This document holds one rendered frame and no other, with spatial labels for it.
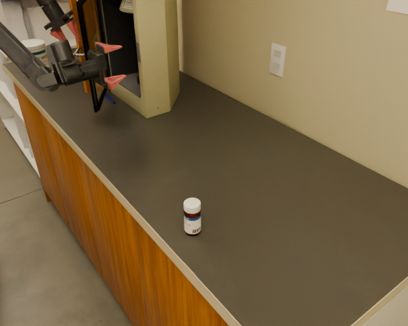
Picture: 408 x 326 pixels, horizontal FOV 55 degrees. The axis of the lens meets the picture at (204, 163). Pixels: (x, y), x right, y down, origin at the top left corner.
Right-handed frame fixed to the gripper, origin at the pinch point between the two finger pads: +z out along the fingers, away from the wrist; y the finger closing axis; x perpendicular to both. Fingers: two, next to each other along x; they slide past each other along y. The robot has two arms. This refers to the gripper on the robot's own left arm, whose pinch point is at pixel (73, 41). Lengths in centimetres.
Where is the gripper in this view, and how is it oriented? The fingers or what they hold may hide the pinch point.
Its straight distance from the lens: 155.5
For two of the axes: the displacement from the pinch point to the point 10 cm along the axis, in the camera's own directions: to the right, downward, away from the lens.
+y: -9.0, 3.9, 1.9
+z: 4.3, 7.5, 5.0
